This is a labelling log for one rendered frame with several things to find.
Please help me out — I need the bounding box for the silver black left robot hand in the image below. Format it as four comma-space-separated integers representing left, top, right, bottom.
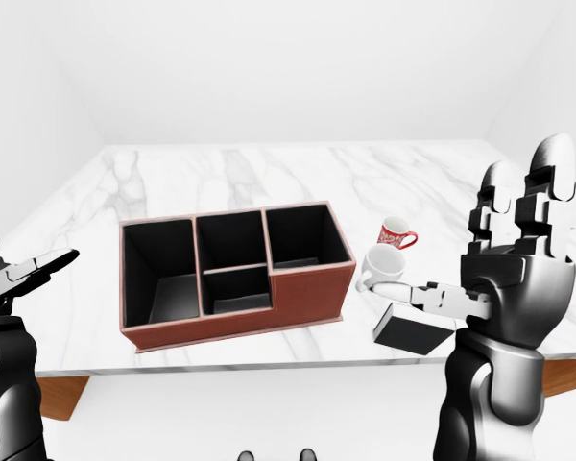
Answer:
0, 216, 81, 316

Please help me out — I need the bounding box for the plain white mug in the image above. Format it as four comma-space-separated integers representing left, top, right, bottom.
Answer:
355, 244, 407, 294

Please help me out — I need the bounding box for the brown wooden table leg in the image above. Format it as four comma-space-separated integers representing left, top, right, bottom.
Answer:
36, 376, 91, 423
540, 356, 576, 399

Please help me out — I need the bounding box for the red-brown desk caddy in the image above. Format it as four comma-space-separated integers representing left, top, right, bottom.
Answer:
119, 202, 357, 354

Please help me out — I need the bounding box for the red patterned mug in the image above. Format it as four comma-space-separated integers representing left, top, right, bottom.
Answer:
377, 216, 419, 251

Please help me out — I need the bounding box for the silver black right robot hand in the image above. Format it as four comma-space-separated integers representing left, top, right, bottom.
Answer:
370, 133, 576, 357

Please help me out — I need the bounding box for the black book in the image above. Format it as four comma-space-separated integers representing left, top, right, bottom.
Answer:
372, 303, 457, 357

